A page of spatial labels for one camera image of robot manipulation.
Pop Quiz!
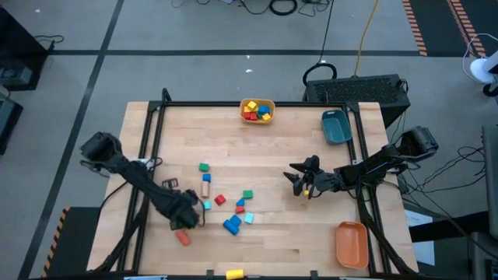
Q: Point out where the teal plastic bin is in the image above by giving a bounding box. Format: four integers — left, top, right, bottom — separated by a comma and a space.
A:
321, 109, 353, 146

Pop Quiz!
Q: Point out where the black cabinet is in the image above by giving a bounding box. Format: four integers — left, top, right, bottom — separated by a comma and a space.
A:
0, 6, 51, 93

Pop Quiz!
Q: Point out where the long black cable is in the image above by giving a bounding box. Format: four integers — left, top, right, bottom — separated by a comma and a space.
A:
301, 0, 338, 88

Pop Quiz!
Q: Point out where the grey box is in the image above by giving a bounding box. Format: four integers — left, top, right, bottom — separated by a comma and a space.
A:
481, 124, 498, 239

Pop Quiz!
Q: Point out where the yellow cable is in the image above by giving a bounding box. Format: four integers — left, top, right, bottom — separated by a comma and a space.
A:
352, 0, 381, 78

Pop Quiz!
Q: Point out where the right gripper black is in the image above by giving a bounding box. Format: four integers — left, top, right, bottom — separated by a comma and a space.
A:
282, 154, 344, 200

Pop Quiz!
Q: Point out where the yellow plastic bin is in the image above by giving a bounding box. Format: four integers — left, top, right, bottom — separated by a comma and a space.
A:
238, 97, 276, 126

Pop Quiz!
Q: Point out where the white round device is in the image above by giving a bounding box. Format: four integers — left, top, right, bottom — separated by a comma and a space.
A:
461, 32, 498, 97

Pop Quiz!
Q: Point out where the coiled black cable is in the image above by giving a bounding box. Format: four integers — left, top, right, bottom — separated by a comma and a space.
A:
268, 0, 300, 17

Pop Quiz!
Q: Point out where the orange plastic bin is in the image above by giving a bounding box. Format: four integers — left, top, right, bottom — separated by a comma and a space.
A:
335, 220, 370, 270

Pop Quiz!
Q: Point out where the black hazard-striped floor mat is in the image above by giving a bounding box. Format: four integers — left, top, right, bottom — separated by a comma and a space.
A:
402, 0, 498, 58
40, 205, 103, 279

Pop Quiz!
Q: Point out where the black perforated equipment case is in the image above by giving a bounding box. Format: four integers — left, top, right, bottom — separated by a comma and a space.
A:
302, 73, 412, 129

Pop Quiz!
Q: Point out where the dark equipment box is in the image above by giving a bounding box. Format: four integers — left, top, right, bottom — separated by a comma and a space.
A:
0, 92, 24, 156

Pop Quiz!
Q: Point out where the black aluminium table frame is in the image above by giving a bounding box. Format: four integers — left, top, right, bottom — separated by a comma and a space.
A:
87, 87, 419, 279

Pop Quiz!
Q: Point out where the blue cylinder block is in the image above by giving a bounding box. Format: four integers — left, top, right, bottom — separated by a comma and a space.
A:
222, 219, 240, 237

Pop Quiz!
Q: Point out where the orange cylinder block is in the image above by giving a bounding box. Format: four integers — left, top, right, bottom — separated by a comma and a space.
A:
174, 229, 192, 247

